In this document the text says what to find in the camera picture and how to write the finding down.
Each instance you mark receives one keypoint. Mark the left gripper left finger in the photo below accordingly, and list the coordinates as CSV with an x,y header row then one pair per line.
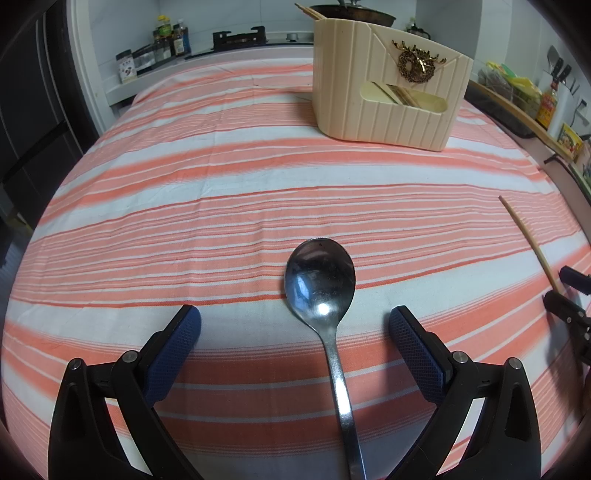
x,y
83,441

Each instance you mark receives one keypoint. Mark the wooden chopstick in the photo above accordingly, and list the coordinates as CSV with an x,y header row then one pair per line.
x,y
533,245
310,12

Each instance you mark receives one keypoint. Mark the small steel spoon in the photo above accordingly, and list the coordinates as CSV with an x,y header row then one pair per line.
x,y
320,283

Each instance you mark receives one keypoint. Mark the white knife holder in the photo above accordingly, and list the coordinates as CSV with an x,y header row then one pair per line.
x,y
570,105

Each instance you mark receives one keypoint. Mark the brown sauce bottle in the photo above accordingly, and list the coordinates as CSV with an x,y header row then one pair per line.
x,y
548,105

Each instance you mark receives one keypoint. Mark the pink striped tablecloth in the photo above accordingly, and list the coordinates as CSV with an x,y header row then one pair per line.
x,y
199,194

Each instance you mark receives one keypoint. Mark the cream utensil holder box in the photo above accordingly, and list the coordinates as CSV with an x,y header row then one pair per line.
x,y
382,85

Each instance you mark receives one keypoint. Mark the glass oil jar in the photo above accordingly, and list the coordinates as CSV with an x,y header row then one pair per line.
x,y
414,29

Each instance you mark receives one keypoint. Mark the black wok with lid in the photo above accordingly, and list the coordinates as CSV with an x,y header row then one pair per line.
x,y
355,12

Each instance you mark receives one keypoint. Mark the condiment bottles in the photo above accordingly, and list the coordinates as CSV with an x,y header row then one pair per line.
x,y
172,37

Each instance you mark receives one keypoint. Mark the black gas stove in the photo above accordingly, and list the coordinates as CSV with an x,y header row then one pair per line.
x,y
257,37

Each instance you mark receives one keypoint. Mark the wire basket with snacks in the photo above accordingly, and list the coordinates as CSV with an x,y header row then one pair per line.
x,y
521,91

